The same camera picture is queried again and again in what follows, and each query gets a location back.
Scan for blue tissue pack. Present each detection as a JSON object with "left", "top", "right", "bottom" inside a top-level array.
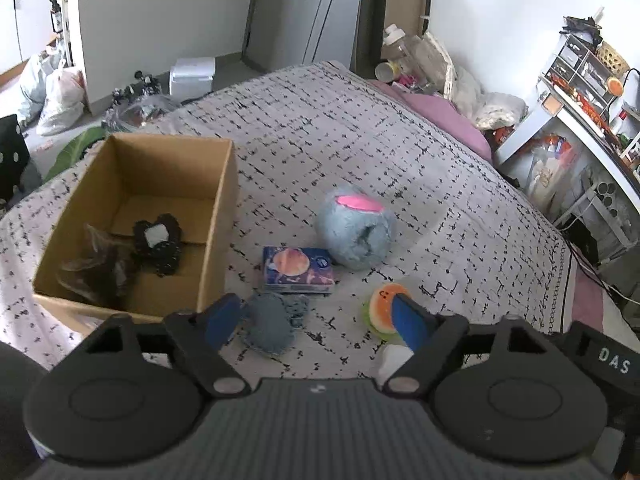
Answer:
[{"left": 261, "top": 246, "right": 337, "bottom": 295}]

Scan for pink pillow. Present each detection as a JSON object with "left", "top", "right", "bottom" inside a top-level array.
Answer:
[{"left": 367, "top": 79, "right": 493, "bottom": 163}]

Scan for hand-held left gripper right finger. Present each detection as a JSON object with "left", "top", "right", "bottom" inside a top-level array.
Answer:
[{"left": 382, "top": 294, "right": 556, "bottom": 397}]

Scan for white box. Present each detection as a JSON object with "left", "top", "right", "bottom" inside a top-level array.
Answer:
[{"left": 169, "top": 56, "right": 217, "bottom": 98}]

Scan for clear plastic bag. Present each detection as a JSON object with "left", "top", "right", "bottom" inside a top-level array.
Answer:
[{"left": 102, "top": 95, "right": 181, "bottom": 133}]

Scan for grey plush ball toy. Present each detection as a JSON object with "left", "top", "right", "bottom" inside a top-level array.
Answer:
[{"left": 314, "top": 185, "right": 396, "bottom": 272}]

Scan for white woven basket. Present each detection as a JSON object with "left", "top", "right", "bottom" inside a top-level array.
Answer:
[{"left": 420, "top": 30, "right": 458, "bottom": 101}]

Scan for wicker basket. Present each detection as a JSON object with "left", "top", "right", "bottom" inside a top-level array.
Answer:
[{"left": 597, "top": 42, "right": 630, "bottom": 76}]

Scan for small white soft item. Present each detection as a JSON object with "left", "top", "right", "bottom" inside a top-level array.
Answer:
[{"left": 376, "top": 344, "right": 416, "bottom": 386}]

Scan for grey-blue knitted cloth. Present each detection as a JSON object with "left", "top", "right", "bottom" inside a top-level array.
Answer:
[{"left": 240, "top": 291, "right": 311, "bottom": 358}]

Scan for green cartoon pillow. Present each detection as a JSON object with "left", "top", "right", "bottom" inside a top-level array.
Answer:
[{"left": 42, "top": 127, "right": 108, "bottom": 183}]

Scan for white plastic bag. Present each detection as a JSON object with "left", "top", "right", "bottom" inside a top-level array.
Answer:
[
  {"left": 37, "top": 67, "right": 87, "bottom": 136},
  {"left": 17, "top": 52, "right": 61, "bottom": 123}
]

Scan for grey wardrobe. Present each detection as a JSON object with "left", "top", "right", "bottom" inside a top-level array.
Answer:
[{"left": 242, "top": 0, "right": 368, "bottom": 73}]

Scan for black lace pouch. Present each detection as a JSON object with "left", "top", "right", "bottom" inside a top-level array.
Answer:
[{"left": 131, "top": 213, "right": 183, "bottom": 277}]

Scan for black small figures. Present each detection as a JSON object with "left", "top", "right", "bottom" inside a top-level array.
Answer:
[{"left": 112, "top": 72, "right": 163, "bottom": 106}]

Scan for clear plastic jar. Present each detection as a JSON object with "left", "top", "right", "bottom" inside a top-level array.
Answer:
[{"left": 382, "top": 25, "right": 426, "bottom": 76}]

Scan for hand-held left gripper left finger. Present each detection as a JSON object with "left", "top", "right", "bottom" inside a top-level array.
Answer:
[{"left": 75, "top": 294, "right": 257, "bottom": 397}]

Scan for white shelf desk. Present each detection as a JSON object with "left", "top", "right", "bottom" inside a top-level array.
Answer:
[{"left": 492, "top": 25, "right": 640, "bottom": 266}]

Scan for brown cardboard box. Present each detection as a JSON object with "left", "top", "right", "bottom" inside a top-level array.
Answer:
[{"left": 32, "top": 133, "right": 240, "bottom": 322}]

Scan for dark plastic-wrapped item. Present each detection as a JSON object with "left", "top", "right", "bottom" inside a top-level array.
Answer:
[{"left": 56, "top": 224, "right": 138, "bottom": 311}]

